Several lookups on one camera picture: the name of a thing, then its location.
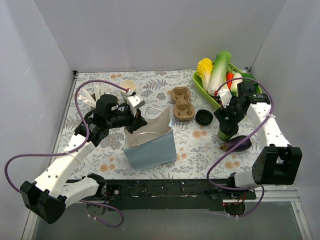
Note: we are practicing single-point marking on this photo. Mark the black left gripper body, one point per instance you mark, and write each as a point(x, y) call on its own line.
point(135, 120)

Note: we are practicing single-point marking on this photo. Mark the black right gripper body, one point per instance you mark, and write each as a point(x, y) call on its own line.
point(227, 120)

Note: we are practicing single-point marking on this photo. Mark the green paper coffee cup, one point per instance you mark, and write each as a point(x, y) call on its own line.
point(226, 134)

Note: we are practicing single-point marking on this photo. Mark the white paper carry bag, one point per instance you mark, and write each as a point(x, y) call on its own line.
point(152, 144)

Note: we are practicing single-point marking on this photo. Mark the stack of paper cups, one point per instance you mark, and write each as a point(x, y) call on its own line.
point(128, 85)

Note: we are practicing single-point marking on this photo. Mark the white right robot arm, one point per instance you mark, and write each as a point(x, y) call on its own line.
point(279, 161)

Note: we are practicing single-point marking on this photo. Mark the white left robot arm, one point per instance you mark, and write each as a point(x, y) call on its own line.
point(48, 196)

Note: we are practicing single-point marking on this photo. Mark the green plastic basket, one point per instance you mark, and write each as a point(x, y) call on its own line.
point(211, 100)

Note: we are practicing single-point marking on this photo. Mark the stack of black lids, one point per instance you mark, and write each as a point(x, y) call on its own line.
point(204, 117)

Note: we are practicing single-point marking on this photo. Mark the white toy radish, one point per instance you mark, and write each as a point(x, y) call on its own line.
point(233, 85)

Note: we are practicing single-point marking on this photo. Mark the orange toy carrot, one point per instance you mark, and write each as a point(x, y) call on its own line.
point(229, 76)

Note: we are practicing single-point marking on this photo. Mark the green toy leafy vegetable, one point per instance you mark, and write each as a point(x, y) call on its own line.
point(247, 76)

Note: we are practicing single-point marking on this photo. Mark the brown pulp cup carrier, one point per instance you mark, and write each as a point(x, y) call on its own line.
point(183, 109)

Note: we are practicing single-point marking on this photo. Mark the floral patterned table mat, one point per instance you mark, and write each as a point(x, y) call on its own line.
point(198, 151)

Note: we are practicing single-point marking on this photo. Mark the green toy napa cabbage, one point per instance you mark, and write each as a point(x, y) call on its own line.
point(219, 72)

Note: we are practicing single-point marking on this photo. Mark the yellow toy cabbage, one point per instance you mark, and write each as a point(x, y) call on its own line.
point(204, 71)

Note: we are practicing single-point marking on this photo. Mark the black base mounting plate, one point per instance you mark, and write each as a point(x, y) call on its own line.
point(166, 194)

